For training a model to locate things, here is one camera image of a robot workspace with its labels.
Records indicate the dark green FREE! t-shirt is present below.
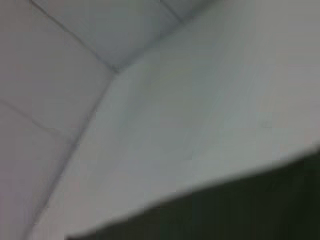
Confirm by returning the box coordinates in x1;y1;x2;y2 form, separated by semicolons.
63;147;320;240

